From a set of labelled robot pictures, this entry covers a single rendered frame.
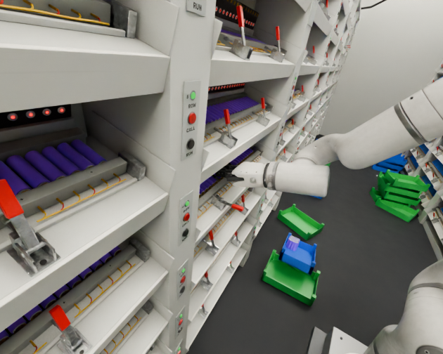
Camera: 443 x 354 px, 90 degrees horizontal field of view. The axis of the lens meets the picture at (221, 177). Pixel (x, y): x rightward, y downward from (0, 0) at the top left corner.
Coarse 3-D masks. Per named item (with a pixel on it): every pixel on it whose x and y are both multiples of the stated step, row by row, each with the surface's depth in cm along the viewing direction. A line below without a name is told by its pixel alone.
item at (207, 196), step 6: (258, 150) 100; (252, 156) 94; (258, 156) 98; (222, 180) 73; (216, 186) 69; (222, 186) 71; (228, 186) 74; (210, 192) 66; (216, 192) 69; (204, 198) 63; (210, 198) 67; (198, 204) 61
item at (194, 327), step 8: (240, 248) 131; (248, 248) 130; (240, 256) 127; (232, 264) 121; (224, 272) 116; (232, 272) 116; (224, 280) 112; (216, 288) 108; (208, 296) 103; (216, 296) 104; (208, 304) 101; (200, 312) 96; (208, 312) 96; (192, 320) 93; (200, 320) 94; (192, 328) 91; (192, 336) 89
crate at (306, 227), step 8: (288, 208) 191; (296, 208) 192; (280, 216) 183; (288, 216) 189; (296, 216) 190; (304, 216) 187; (288, 224) 178; (296, 224) 181; (304, 224) 182; (312, 224) 182; (320, 224) 177; (304, 232) 166; (312, 232) 175
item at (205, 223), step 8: (256, 144) 101; (264, 152) 101; (272, 152) 99; (256, 160) 97; (264, 160) 100; (216, 184) 74; (232, 184) 77; (232, 192) 74; (240, 192) 76; (232, 200) 71; (216, 208) 66; (224, 208) 67; (200, 216) 61; (208, 216) 62; (216, 216) 63; (200, 224) 59; (208, 224) 60; (200, 232) 57; (200, 240) 60
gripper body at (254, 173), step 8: (240, 168) 67; (248, 168) 66; (256, 168) 65; (264, 168) 63; (240, 176) 64; (248, 176) 63; (256, 176) 62; (264, 176) 62; (240, 184) 65; (248, 184) 64; (256, 184) 63; (264, 184) 63
